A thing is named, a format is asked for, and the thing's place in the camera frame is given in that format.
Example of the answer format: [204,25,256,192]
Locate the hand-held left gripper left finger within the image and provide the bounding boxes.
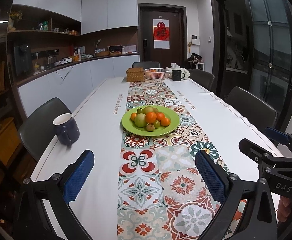
[12,149,95,240]

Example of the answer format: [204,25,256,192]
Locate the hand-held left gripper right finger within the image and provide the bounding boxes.
[195,150,278,240]

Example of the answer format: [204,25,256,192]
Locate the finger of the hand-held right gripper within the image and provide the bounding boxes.
[239,138,287,167]
[265,127,292,157]

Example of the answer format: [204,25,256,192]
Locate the green plate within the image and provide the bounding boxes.
[121,105,180,137]

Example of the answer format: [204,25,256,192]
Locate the large orange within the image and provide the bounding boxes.
[145,112,157,124]

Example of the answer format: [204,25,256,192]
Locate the person's right hand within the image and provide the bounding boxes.
[278,196,292,228]

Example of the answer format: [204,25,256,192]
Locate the grey chair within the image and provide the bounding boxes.
[132,61,161,69]
[18,97,73,163]
[189,69,215,92]
[226,86,277,146]

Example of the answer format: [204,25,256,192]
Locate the dark blue mug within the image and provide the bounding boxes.
[53,113,80,146]

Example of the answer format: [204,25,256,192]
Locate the patterned table runner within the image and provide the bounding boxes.
[117,79,242,240]

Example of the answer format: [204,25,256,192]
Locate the glass sliding door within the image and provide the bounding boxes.
[243,0,292,133]

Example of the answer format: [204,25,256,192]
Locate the large green apple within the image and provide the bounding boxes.
[134,113,147,128]

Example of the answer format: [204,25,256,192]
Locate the white crumpled cloth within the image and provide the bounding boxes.
[166,63,192,81]

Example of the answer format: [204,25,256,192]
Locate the white lower cabinets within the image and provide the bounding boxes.
[16,54,140,121]

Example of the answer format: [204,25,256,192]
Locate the white cabinets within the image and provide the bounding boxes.
[16,54,140,121]
[12,0,139,36]

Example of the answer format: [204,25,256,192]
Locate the black mug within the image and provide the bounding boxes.
[172,69,186,82]

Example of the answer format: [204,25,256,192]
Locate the white rack with dark clothes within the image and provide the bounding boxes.
[187,53,205,70]

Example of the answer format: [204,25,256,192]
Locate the wicker box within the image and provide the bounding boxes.
[126,67,146,83]

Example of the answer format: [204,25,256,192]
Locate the black coffee machine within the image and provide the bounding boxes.
[14,44,33,77]

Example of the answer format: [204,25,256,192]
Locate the dark brown door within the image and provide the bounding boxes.
[139,4,188,68]

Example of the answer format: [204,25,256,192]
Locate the red and white door poster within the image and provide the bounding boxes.
[153,18,171,49]

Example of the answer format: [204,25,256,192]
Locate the yellow flowers in vase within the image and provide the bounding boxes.
[8,10,23,31]

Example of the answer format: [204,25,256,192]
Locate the white upper cabinets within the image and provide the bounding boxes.
[12,0,139,36]

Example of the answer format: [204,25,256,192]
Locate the black power cable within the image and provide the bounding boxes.
[53,62,74,81]

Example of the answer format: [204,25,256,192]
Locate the white wire basket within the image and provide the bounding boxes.
[144,68,169,80]

